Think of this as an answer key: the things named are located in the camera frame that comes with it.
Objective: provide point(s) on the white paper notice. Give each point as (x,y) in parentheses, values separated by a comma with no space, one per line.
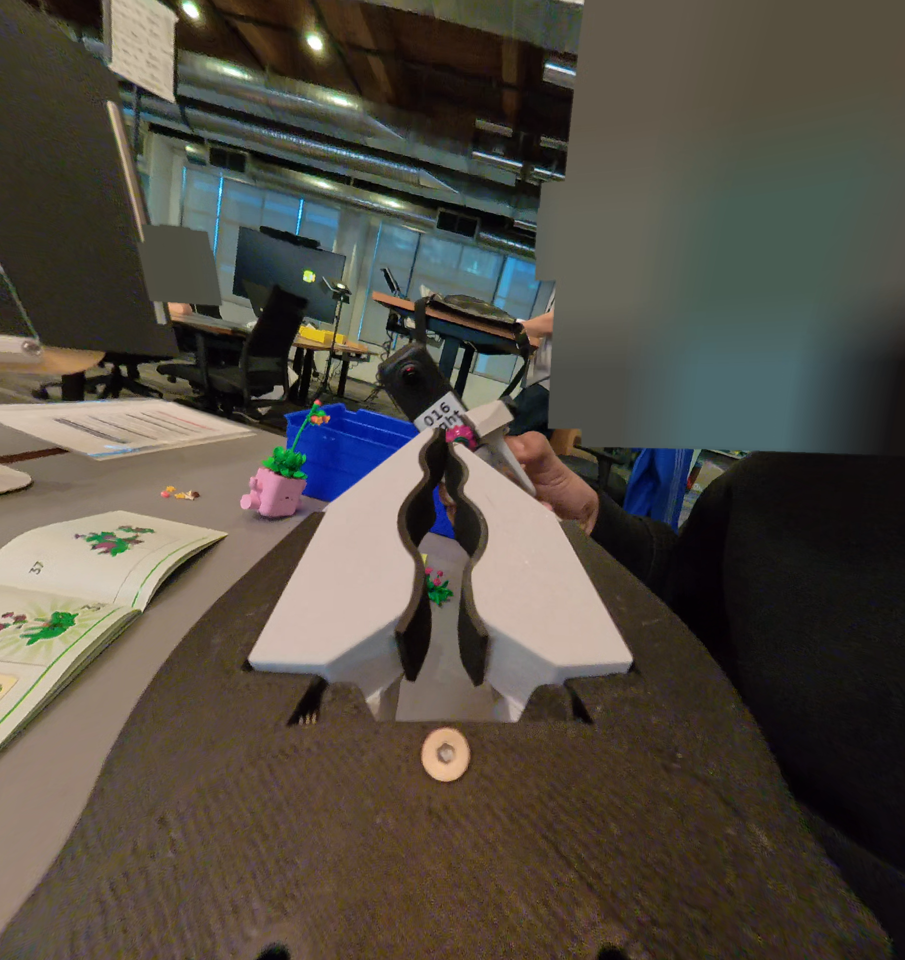
(141,45)

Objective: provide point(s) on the black bag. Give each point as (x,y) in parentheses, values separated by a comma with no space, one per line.
(467,311)

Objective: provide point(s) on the black office chair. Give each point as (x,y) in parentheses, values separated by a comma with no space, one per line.
(269,337)

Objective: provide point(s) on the black divider panel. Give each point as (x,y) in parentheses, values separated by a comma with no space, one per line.
(47,187)

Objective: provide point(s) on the person's right hand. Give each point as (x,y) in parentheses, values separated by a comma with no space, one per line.
(557,480)

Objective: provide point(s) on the computer monitor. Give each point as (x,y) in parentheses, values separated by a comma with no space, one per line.
(280,266)

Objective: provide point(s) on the blue striped jacket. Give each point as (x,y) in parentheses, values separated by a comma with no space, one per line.
(655,487)

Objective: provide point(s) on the brown-base toy plant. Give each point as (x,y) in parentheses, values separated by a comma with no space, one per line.
(437,589)

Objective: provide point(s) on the wooden office desk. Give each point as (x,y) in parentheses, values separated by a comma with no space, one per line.
(220,326)

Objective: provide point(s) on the blue storage bin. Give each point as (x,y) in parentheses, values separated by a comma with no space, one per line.
(347,457)

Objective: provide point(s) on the toy instruction booklet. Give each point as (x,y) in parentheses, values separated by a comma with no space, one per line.
(85,585)

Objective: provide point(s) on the yellow tray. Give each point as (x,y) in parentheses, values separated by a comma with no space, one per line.
(321,335)

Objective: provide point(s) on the camera tripod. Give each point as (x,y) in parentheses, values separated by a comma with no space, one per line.
(338,330)

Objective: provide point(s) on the standing desk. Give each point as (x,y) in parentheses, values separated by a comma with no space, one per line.
(460,330)

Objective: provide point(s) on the pink toy flower pot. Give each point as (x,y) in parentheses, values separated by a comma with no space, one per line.
(276,495)

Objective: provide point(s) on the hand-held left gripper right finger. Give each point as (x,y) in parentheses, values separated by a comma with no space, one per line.
(550,600)

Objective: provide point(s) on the tiny orange toy pieces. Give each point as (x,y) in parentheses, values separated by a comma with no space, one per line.
(179,493)

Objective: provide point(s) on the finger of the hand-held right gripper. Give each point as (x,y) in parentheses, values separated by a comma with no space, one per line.
(512,469)
(490,421)

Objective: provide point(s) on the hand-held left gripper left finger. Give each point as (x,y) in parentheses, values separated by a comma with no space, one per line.
(332,600)

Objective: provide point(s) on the laminated instruction sheet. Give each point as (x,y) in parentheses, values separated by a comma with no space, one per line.
(122,427)

